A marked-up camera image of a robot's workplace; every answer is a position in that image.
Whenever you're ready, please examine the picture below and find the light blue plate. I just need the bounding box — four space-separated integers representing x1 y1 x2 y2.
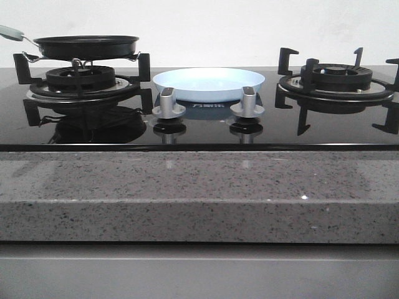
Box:
153 67 266 103

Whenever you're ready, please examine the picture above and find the black frying pan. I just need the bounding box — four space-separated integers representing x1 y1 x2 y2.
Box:
0 25 140 61

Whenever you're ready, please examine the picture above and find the silver left stove knob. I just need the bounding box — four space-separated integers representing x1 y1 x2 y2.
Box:
152 87 186 120

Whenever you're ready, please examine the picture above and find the silver stove knob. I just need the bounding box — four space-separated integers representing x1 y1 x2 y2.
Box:
230 87 265 118
152 87 186 120

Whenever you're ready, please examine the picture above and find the silver right stove knob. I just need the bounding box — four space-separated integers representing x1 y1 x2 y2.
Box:
230 87 265 118

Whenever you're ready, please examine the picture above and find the black glass gas cooktop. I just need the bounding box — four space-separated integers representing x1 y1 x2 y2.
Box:
1 68 398 152

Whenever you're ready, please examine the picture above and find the left black pan support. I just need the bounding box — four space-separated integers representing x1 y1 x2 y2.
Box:
13 52 150 107

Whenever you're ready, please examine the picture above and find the black pan support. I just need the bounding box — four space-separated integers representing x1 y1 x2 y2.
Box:
13 52 150 107
275 47 398 135

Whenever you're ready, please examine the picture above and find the right black pan support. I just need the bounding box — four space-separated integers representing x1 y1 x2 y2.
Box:
275 47 398 135

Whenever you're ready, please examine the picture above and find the left black gas burner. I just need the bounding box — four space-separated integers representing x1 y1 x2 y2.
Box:
46 65 116 93

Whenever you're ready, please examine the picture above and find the black gas burner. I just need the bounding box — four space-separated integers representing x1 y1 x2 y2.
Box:
46 65 116 93
312 64 373 92

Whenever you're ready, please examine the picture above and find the right black gas burner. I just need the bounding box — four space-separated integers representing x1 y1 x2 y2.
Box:
312 64 373 92

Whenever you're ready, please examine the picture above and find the wire pan reducer ring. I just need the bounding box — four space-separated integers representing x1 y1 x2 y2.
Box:
22 50 142 75

